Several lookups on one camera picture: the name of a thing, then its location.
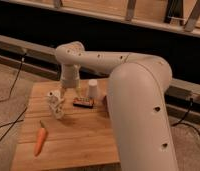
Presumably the white paper cup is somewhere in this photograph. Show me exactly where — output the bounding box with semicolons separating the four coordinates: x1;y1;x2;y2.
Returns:
88;79;98;99

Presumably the black cable at right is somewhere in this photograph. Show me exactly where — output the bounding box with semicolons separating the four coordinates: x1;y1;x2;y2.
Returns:
171;97;200;156

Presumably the dark red bowl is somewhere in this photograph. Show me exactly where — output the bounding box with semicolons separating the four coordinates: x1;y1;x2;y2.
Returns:
103;95;108;105

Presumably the black cable on floor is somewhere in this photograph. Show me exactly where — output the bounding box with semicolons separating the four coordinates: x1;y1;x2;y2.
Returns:
0;52;29;150

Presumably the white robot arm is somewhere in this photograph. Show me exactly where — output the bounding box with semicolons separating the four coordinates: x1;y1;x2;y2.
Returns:
54;41;179;171

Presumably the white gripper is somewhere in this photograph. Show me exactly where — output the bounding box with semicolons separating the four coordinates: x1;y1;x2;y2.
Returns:
47;76;82;119

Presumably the orange carrot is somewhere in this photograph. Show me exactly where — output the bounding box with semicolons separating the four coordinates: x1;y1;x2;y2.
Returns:
34;122;47;156

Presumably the wooden table board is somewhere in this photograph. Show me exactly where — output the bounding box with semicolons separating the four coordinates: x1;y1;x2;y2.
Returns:
11;81;119;171

